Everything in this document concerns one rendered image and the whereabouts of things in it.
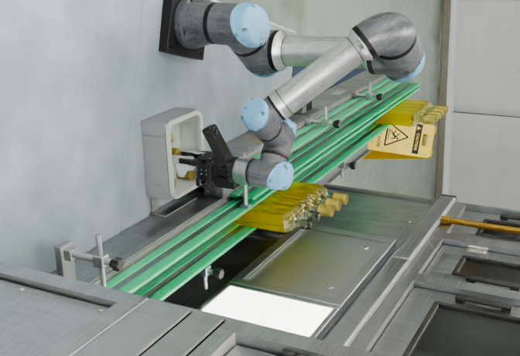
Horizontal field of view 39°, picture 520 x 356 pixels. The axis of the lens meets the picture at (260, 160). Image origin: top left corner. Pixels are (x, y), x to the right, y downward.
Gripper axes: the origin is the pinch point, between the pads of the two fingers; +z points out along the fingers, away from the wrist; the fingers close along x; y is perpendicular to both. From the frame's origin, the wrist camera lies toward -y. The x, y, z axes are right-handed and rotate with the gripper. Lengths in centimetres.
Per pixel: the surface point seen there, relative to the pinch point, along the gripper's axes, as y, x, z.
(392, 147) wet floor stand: 92, 347, 46
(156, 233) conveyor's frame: 16.8, -17.2, -4.4
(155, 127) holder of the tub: -9.6, -7.7, 0.8
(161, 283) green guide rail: 26.5, -25.3, -11.0
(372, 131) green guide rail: 23, 131, -12
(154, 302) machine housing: 2, -73, -45
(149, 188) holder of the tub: 8.4, -7.3, 4.3
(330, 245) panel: 34, 32, -34
